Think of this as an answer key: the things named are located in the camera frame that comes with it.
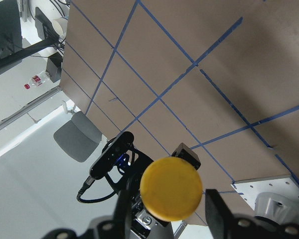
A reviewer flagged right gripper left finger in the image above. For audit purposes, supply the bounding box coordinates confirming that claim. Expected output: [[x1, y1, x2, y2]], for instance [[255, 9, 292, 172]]
[[113, 190, 133, 237]]

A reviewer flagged yellow push button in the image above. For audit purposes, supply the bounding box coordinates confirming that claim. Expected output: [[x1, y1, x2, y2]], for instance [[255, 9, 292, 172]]
[[140, 157, 203, 222]]

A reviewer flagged grey office chair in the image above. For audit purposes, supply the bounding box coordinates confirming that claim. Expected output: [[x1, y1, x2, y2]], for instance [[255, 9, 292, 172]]
[[53, 111, 102, 163]]

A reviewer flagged plastic water bottle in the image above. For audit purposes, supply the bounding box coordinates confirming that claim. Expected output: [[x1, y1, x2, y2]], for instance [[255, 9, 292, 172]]
[[24, 71, 50, 90]]

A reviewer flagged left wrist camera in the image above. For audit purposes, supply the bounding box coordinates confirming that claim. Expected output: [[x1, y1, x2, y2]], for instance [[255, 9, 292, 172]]
[[90, 131, 134, 180]]

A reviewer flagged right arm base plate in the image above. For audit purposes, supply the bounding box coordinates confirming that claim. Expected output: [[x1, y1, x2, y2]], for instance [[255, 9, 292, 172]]
[[230, 173, 299, 217]]

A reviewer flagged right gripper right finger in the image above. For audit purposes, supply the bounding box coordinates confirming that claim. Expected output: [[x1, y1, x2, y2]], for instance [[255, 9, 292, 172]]
[[205, 189, 234, 232]]

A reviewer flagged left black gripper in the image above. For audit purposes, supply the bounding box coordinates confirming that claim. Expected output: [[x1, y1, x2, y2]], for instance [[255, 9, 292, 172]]
[[110, 143, 201, 239]]

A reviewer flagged white paper cup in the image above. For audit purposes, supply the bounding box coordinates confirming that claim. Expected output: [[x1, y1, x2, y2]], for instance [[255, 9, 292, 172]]
[[52, 17, 68, 36]]

